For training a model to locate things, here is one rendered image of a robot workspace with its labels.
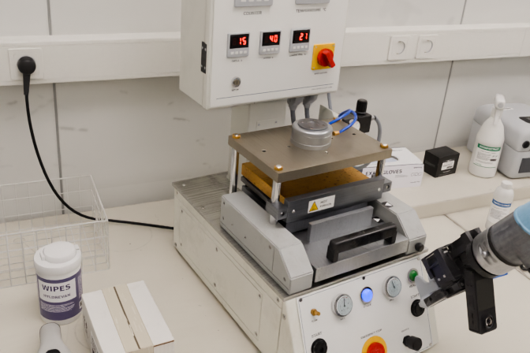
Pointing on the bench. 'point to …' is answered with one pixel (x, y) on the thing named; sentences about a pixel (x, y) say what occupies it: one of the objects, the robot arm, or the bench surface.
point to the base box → (243, 284)
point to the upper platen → (259, 180)
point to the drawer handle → (387, 231)
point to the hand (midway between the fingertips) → (426, 306)
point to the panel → (366, 313)
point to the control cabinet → (263, 36)
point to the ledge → (457, 189)
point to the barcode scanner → (51, 339)
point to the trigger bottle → (489, 143)
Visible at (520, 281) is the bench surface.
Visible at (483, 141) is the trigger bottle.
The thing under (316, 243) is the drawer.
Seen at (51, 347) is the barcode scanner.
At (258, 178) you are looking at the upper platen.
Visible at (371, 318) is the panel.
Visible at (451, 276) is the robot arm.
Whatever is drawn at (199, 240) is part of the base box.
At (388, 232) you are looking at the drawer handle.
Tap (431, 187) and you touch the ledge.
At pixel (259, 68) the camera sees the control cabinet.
